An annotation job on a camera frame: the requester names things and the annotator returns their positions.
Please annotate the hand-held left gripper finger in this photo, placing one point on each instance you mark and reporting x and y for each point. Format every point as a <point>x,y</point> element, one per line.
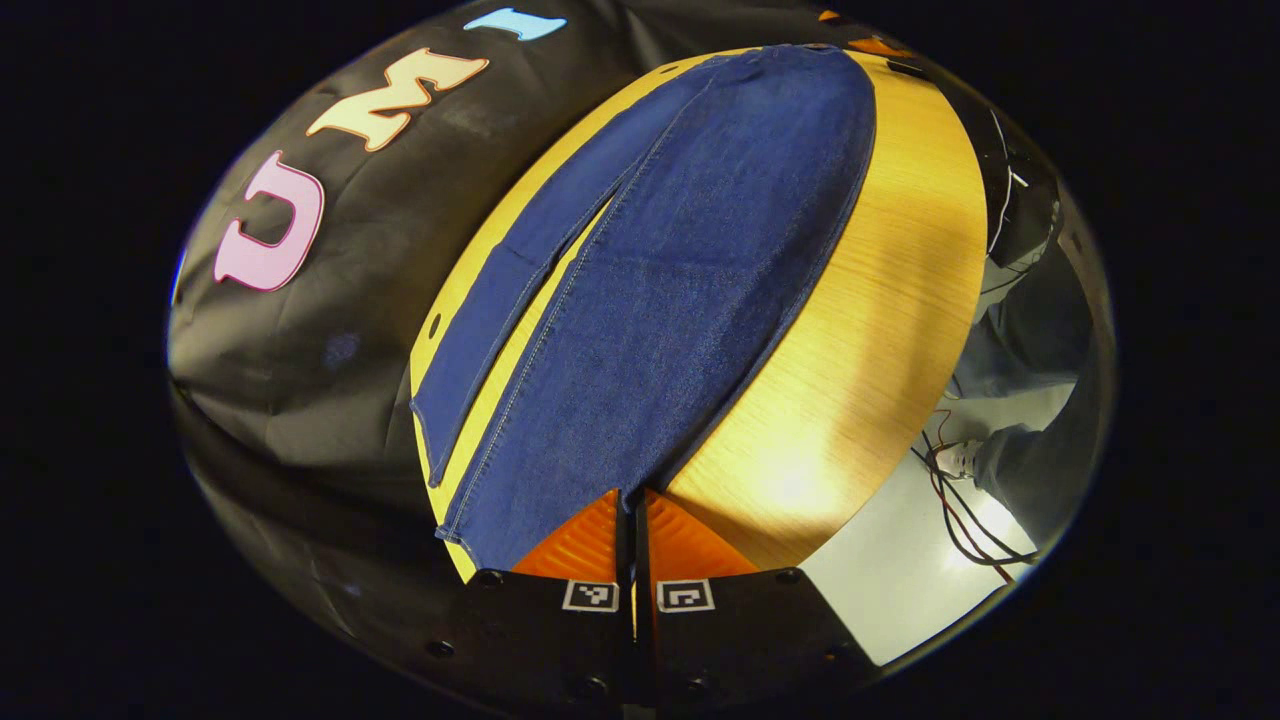
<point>625,550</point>
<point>643,550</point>

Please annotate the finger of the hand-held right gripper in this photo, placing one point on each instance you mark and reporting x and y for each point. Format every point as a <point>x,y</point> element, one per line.
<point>878,46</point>

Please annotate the blue jeans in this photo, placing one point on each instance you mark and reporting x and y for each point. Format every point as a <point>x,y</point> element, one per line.
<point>680,300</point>

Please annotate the person's grey trouser leg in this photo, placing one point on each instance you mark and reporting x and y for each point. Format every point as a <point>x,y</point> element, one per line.
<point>1050,470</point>
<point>1030,320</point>

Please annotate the person's white shoe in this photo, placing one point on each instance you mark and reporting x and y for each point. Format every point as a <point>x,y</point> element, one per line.
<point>957,460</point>

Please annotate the black backdrop cloth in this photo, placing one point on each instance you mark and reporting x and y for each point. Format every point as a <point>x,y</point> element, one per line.
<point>350,350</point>

